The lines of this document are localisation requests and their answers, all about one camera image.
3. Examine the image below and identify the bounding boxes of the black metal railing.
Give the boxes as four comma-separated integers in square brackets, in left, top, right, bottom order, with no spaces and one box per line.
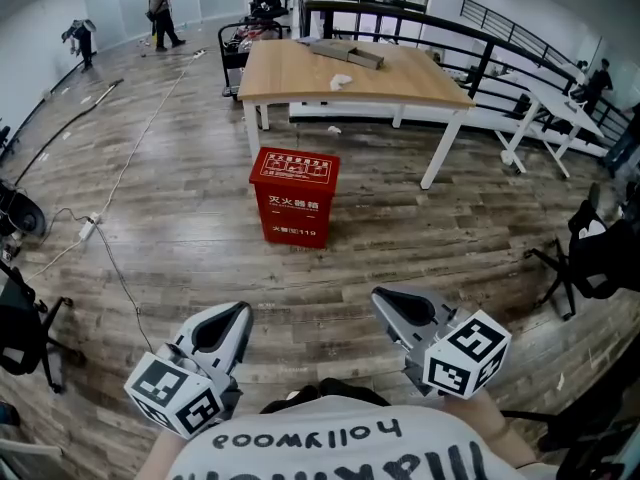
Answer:
[298,0,637,145]

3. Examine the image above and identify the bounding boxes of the black wall railing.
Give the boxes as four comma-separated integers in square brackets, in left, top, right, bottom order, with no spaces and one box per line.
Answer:
[459,0,587,70]

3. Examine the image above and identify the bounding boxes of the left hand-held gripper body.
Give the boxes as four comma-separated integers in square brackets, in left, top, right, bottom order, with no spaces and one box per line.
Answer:
[123,340,244,441]

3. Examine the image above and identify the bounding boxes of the person's left forearm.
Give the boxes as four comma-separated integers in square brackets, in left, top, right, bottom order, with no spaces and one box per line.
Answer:
[134,431,189,480]

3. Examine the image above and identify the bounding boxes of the person's white printed shirt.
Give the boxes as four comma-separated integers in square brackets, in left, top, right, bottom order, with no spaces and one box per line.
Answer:
[167,393,559,480]

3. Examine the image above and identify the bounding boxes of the person's right forearm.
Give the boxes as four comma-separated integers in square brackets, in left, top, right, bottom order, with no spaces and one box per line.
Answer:
[443,390,537,469]

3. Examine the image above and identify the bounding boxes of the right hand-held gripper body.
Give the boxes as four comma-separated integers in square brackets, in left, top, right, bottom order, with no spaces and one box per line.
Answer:
[403,307,513,401]

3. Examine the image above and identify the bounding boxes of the red fire extinguisher box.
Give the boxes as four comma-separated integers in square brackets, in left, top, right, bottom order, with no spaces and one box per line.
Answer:
[248,146,342,250]

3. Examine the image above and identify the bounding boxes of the white power strip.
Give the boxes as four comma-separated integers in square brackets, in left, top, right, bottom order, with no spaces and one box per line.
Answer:
[78,211,104,242]

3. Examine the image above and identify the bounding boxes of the long white cable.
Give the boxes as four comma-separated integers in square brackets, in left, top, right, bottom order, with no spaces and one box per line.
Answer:
[23,49,207,285]

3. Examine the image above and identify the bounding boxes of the flat cardboard box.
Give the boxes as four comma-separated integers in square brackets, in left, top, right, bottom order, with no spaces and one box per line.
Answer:
[308,38,386,71]

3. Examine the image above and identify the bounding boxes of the person's black trousers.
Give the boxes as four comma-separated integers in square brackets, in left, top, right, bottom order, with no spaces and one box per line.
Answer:
[259,377,392,415]

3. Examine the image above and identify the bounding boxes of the black round floor fan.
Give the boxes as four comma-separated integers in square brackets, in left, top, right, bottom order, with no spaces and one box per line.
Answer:
[0,176,48,243]

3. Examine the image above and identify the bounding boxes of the long black hose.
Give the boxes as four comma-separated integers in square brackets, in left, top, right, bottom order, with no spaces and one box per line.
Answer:
[13,78,125,188]

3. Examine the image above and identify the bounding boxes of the white desk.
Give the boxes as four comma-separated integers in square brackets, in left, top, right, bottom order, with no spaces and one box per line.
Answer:
[491,71,607,180]

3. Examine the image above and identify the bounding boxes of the wooden table with white legs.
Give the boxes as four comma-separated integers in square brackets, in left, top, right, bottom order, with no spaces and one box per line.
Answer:
[236,37,477,191]

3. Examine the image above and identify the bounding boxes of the thin black cable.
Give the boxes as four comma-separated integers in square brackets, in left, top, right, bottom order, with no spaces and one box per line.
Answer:
[93,221,155,355]

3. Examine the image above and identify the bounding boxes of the black platform cart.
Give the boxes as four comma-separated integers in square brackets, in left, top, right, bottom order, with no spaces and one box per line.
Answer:
[217,19,284,102]

